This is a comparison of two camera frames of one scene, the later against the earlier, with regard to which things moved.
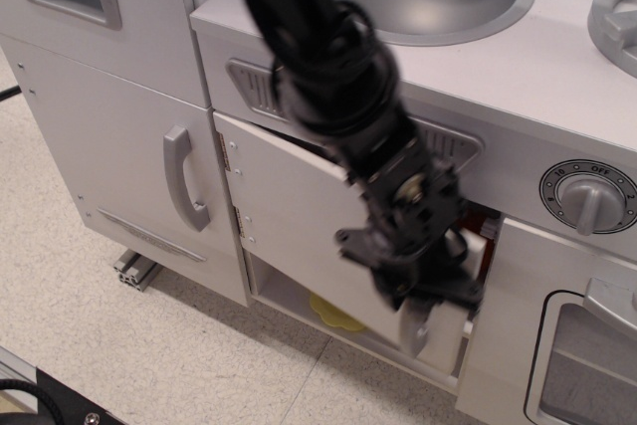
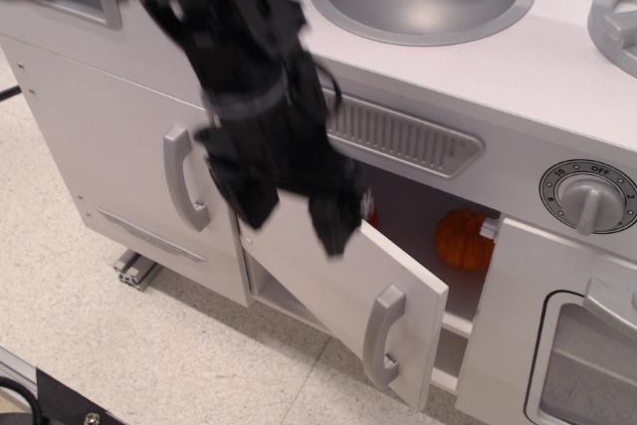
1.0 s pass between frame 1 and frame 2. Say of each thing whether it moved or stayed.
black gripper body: moved
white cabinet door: moved
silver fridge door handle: stayed
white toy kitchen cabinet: stayed
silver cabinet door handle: moved
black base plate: stayed
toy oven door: stayed
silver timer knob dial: stayed
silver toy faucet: stayed
